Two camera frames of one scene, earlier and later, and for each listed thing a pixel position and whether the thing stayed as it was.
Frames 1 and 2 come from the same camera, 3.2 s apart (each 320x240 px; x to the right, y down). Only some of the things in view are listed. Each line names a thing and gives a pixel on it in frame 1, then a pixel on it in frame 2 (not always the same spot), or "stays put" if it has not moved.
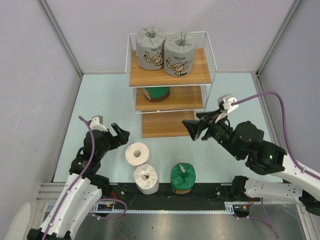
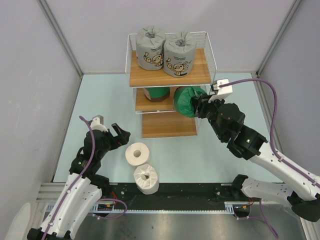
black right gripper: x=206 y=127 -> x=203 y=107
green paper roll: x=156 y=94 stays put
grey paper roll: x=179 y=51 stays put
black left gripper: x=111 y=139 stays put
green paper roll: x=183 y=176 -> x=183 y=96
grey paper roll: x=149 y=40 stays put
